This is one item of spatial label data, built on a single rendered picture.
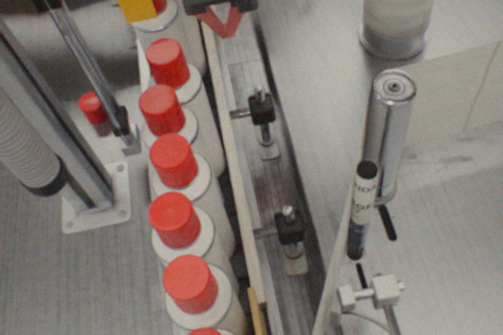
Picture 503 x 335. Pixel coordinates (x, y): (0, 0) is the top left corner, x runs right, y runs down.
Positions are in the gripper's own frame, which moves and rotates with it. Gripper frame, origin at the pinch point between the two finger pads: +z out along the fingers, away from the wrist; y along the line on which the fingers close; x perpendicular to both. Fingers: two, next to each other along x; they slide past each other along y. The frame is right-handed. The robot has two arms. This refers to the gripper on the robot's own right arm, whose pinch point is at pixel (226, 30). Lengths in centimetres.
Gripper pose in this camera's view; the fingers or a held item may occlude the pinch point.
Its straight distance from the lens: 59.3
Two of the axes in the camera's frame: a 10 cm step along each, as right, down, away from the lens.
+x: -9.8, 2.1, -0.1
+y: -1.8, -8.3, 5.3
